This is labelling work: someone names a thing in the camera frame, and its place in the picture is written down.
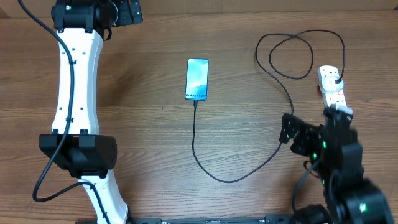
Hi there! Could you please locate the black USB charging cable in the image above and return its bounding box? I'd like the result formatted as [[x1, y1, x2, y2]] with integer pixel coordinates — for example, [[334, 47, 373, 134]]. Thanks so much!
[[191, 29, 346, 184]]

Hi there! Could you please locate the Samsung Galaxy smartphone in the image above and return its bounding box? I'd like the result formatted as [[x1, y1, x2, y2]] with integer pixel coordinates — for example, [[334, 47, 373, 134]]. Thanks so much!
[[185, 58, 209, 101]]

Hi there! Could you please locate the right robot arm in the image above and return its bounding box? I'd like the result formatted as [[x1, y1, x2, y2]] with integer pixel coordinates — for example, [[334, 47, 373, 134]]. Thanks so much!
[[279, 104, 394, 224]]

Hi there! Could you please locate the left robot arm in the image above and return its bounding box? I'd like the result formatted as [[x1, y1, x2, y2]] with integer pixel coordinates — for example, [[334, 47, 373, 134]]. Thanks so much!
[[39, 0, 143, 223]]

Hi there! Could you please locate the white charger plug adapter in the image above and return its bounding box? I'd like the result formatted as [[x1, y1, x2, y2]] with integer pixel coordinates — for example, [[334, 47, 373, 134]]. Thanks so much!
[[319, 77, 344, 93]]

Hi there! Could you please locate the white power strip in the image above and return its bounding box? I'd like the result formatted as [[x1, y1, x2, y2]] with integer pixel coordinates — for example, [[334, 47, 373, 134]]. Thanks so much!
[[317, 65, 353, 115]]

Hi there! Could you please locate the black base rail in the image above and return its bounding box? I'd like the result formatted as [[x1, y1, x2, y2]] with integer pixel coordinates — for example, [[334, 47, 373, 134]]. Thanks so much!
[[126, 215, 299, 224]]

